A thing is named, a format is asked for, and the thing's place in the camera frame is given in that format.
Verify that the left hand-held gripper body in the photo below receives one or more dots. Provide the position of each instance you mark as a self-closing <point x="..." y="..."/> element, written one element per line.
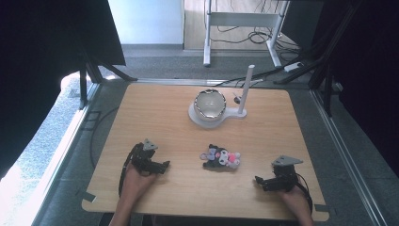
<point x="142" y="157"/>

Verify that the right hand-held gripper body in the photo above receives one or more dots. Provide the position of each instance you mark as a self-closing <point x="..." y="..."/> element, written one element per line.
<point x="284" y="175"/>

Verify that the person's left hand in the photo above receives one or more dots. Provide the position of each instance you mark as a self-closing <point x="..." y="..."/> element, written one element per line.
<point x="135" y="183"/>

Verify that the person's right hand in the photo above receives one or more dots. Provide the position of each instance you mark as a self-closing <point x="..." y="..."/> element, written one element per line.
<point x="298" y="202"/>

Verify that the black and pink plush toy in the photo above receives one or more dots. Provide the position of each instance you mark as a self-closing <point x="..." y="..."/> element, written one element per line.
<point x="222" y="157"/>

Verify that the silver-rimmed white bowl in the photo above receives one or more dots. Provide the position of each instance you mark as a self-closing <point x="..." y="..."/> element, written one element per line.
<point x="209" y="105"/>

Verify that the small dark object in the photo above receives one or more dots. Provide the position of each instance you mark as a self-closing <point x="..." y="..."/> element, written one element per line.
<point x="236" y="100"/>

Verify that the white stand with pole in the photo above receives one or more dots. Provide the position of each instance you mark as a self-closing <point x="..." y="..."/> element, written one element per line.
<point x="243" y="94"/>

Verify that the black metal stand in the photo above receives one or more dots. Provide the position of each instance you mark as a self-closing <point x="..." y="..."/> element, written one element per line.
<point x="316" y="69"/>
<point x="91" y="75"/>

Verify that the white power strip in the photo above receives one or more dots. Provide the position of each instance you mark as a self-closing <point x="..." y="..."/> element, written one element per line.
<point x="293" y="66"/>

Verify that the black curtain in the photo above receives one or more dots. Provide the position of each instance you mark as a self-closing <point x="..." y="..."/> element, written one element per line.
<point x="367" y="72"/>
<point x="37" y="62"/>

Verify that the aluminium floor rail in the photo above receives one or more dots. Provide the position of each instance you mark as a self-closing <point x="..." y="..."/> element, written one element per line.
<point x="67" y="150"/>
<point x="345" y="157"/>

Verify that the white desk frame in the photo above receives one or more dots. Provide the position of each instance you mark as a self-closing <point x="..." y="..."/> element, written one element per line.
<point x="241" y="19"/>

